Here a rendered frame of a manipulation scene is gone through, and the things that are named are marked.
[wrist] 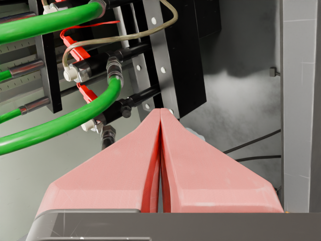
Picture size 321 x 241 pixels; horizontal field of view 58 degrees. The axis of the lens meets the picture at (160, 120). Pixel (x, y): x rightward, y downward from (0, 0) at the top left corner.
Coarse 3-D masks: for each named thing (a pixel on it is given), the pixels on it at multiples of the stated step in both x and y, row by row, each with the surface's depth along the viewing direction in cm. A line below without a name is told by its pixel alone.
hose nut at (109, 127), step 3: (105, 126) 40; (108, 126) 40; (111, 126) 40; (102, 129) 40; (105, 129) 39; (108, 129) 39; (111, 129) 40; (114, 129) 41; (102, 132) 39; (114, 132) 40
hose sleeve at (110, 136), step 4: (104, 132) 39; (108, 132) 38; (112, 132) 39; (104, 136) 38; (108, 136) 38; (112, 136) 38; (104, 140) 37; (108, 140) 37; (112, 140) 37; (104, 144) 36; (108, 144) 36; (104, 148) 35
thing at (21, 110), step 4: (20, 108) 56; (24, 108) 56; (8, 112) 55; (12, 112) 55; (16, 112) 55; (20, 112) 56; (24, 112) 56; (0, 116) 54; (4, 116) 54; (8, 116) 54; (12, 116) 55; (16, 116) 55; (0, 120) 53; (4, 120) 54
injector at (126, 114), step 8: (152, 88) 51; (136, 96) 49; (144, 96) 50; (152, 96) 51; (112, 104) 46; (120, 104) 47; (128, 104) 47; (136, 104) 49; (104, 112) 45; (112, 112) 45; (120, 112) 46; (128, 112) 45; (104, 120) 44; (112, 120) 46
